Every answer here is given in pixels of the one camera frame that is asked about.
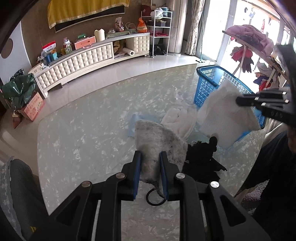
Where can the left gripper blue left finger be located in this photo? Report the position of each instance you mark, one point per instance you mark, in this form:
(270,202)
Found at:
(136,170)

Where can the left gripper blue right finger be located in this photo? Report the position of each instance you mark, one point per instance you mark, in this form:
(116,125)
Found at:
(164,175)

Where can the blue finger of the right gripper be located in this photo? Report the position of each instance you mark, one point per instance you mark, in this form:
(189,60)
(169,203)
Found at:
(271,99)

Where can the grey speckled cloth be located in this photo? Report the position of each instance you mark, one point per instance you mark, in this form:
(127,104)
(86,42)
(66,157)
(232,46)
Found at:
(151,139)

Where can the white fluffy towel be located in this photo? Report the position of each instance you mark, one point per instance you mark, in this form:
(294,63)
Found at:
(181,119)

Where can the white waffle towel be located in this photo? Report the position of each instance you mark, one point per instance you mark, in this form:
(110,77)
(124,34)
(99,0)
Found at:
(221,117)

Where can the wooden clothes drying rack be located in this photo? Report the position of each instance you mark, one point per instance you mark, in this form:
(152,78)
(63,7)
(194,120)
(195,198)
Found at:
(268,60)

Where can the light blue cloth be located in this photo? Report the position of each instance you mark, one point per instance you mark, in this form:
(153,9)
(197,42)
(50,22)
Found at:
(137,121)

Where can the pink clothes pile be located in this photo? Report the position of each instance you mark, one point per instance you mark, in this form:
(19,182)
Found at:
(252,36)

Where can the blue plastic laundry basket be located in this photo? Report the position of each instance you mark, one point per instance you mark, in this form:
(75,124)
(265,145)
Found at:
(210,78)

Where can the paper towel roll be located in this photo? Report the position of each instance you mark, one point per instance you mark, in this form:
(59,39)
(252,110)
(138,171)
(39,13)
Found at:
(127,51)

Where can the silver standing air conditioner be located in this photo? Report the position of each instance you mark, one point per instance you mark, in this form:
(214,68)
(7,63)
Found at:
(178,21)

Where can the white tufted television cabinet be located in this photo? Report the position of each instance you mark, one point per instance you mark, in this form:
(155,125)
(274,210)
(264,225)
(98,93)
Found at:
(88,59)

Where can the pink printed cardboard box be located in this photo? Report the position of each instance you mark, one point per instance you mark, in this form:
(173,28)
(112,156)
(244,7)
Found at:
(33,107)

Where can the patterned beige curtain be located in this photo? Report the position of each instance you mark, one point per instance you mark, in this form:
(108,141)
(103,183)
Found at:
(196,13)

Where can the pink drawer box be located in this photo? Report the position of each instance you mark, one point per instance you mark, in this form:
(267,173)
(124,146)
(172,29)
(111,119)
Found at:
(84,42)

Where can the white plastic jug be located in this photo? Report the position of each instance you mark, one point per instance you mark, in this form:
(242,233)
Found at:
(99,35)

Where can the orange bag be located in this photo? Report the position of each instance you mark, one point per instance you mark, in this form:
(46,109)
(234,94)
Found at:
(141,27)

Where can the white metal shelf rack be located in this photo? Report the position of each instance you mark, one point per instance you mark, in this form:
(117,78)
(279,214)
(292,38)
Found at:
(158,22)

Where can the green plastic bag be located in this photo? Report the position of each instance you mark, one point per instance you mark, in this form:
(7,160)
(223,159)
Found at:
(20,90)

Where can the red white gift box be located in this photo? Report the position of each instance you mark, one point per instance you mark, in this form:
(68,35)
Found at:
(46,49)

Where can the yellow television cover cloth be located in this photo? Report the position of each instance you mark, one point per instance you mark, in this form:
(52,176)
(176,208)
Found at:
(61,11)

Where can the black wall television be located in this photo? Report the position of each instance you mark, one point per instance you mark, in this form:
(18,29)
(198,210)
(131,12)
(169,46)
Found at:
(118,10)

